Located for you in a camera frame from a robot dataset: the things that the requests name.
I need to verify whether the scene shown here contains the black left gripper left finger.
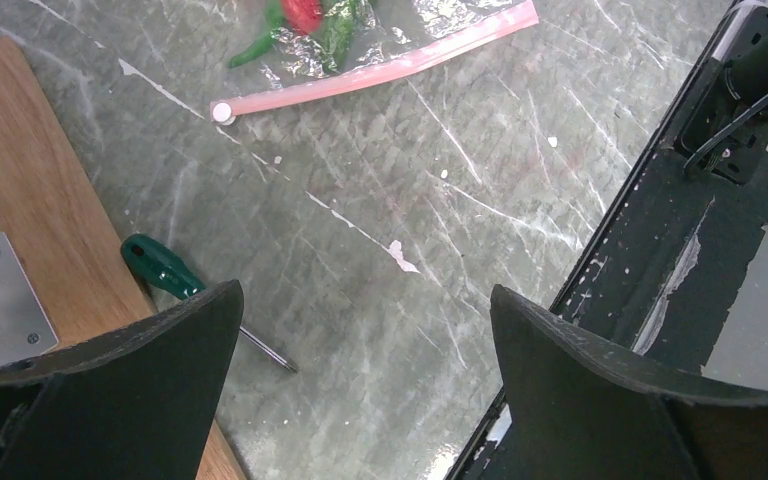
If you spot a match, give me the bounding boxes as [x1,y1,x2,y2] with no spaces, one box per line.
[0,280,244,479]

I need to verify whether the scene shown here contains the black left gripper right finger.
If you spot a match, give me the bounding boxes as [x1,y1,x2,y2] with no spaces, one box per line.
[490,285,768,479]

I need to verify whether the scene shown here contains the clear zip top bag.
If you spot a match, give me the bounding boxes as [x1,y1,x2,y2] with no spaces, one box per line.
[209,1,539,126]

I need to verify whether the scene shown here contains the green fake cucumber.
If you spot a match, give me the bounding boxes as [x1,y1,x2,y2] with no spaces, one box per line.
[227,0,285,69]

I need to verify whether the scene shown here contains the red fake pepper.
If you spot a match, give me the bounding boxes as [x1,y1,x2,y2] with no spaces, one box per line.
[280,0,325,35]

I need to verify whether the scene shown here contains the wooden base board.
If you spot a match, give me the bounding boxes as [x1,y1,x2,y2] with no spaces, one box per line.
[0,37,242,479]

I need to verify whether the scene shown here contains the green handled screwdriver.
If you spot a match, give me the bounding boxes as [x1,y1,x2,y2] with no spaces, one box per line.
[120,233,299,374]

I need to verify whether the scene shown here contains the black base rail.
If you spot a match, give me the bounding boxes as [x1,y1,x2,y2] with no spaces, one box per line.
[449,1,768,479]

